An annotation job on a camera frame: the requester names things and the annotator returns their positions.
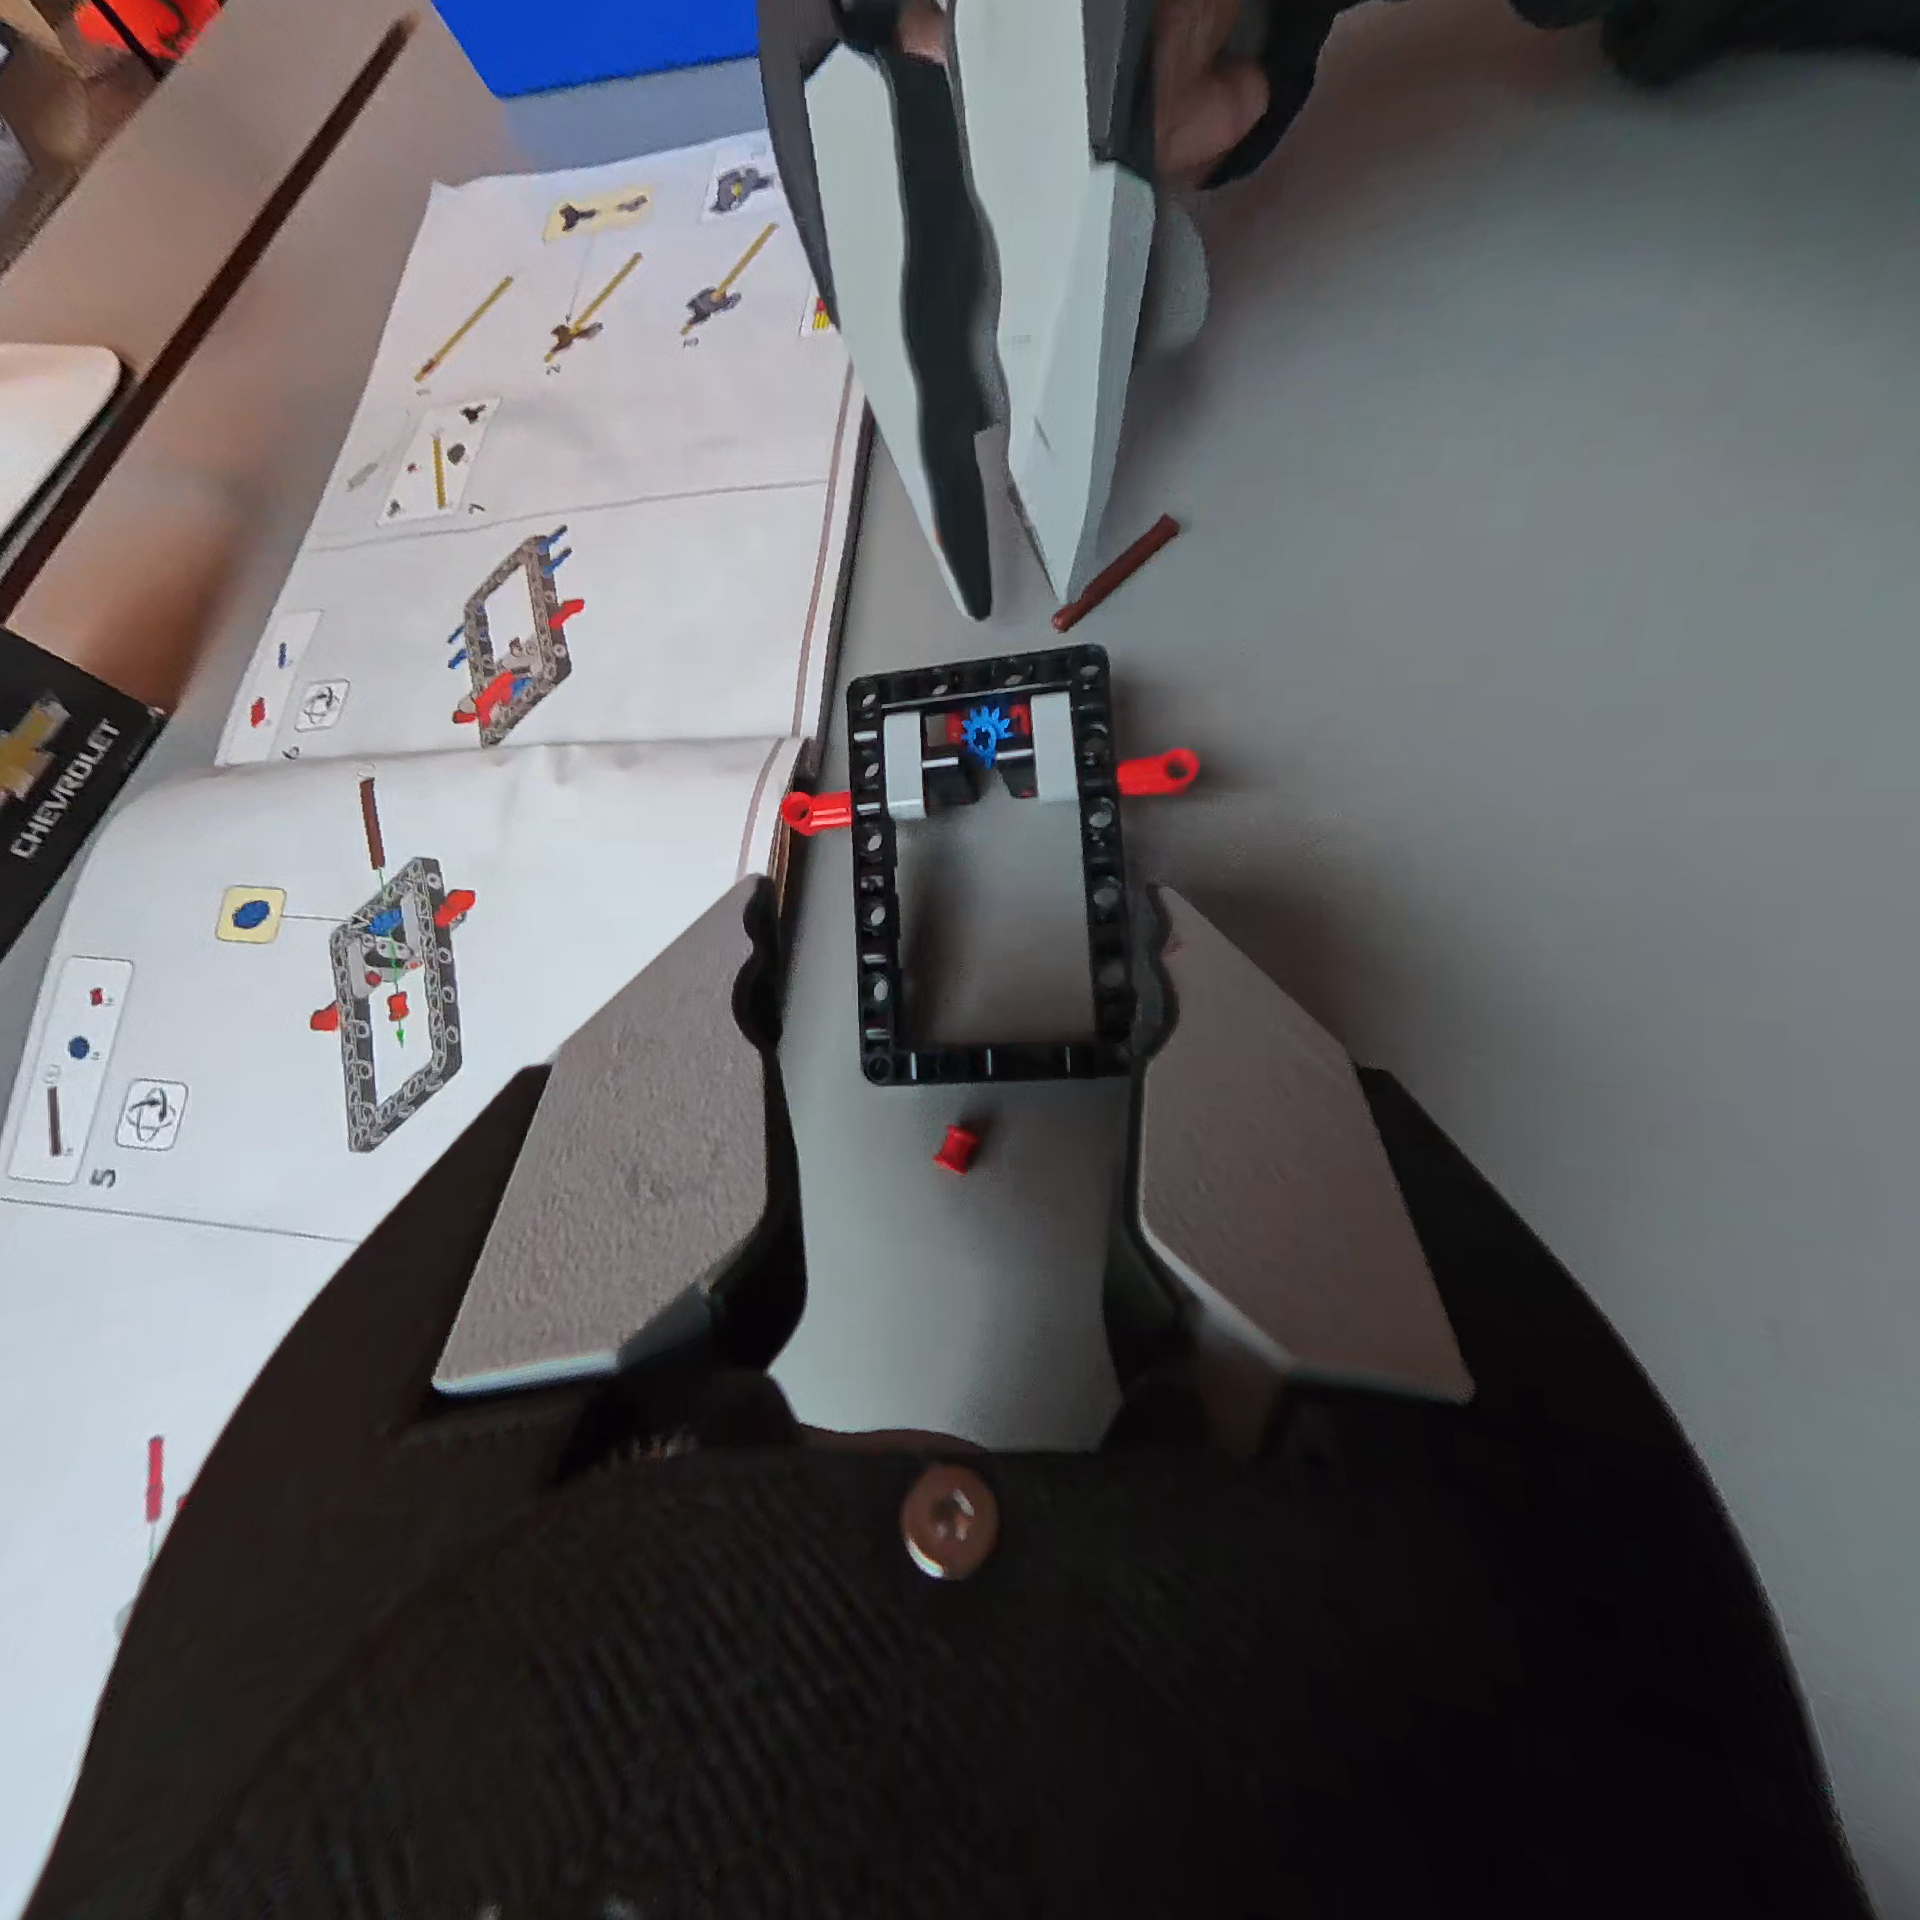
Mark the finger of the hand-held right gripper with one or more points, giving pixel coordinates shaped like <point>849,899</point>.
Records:
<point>1065,297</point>
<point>869,266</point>

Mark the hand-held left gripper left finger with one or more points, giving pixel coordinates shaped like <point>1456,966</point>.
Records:
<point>631,1168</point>

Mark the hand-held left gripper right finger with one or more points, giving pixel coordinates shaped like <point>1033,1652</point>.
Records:
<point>1271,1182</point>

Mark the brown lego axle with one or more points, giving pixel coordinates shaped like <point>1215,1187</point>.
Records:
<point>1118,571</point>

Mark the red lego bush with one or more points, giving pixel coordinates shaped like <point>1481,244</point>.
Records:
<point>955,1146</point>

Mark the black lego frame assembly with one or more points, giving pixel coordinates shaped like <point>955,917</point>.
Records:
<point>878,902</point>

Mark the blue lego gear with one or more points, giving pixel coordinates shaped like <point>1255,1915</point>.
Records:
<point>985,734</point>

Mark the lego instruction booklet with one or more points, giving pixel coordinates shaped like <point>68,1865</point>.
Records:
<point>644,434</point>

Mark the lego set box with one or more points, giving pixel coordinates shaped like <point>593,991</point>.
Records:
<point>64,795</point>

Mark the person's right hand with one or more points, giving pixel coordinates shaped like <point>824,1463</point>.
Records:
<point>1210,93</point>

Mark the blue storage bin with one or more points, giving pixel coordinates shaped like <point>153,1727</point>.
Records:
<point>600,49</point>

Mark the person's black jacket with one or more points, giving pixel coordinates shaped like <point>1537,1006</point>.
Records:
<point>1756,31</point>

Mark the orange plastic object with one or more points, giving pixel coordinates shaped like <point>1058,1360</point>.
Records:
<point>142,22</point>

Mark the white tray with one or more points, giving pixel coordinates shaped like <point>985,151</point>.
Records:
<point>47,431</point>

